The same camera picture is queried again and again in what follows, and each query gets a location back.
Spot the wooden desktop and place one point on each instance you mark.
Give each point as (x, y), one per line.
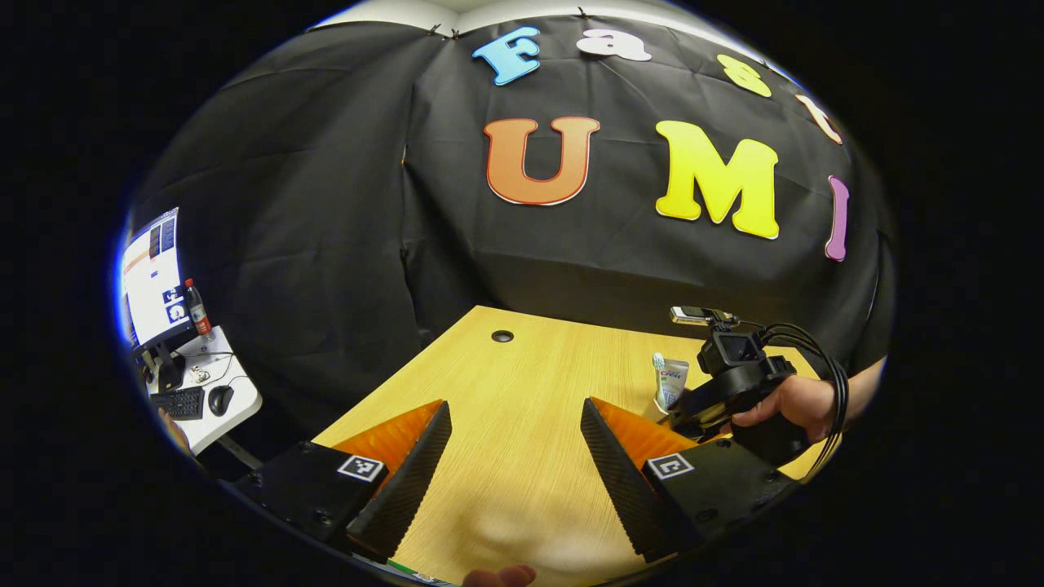
(522, 383)

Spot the white side desk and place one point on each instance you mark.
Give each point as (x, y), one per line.
(245, 399)

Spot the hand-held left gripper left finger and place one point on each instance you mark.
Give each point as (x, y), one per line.
(412, 481)

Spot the red-capped drink bottle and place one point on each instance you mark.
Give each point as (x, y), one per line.
(197, 314)

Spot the black computer mouse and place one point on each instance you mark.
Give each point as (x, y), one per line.
(220, 400)

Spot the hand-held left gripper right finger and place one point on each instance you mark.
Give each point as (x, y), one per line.
(616, 481)

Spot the computer monitor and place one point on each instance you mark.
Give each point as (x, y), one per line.
(151, 277)

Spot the black keyboard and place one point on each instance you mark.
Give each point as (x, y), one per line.
(179, 403)

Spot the white toothpaste tube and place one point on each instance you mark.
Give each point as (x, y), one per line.
(673, 381)

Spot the black backdrop cloth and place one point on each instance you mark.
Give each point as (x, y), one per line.
(326, 204)

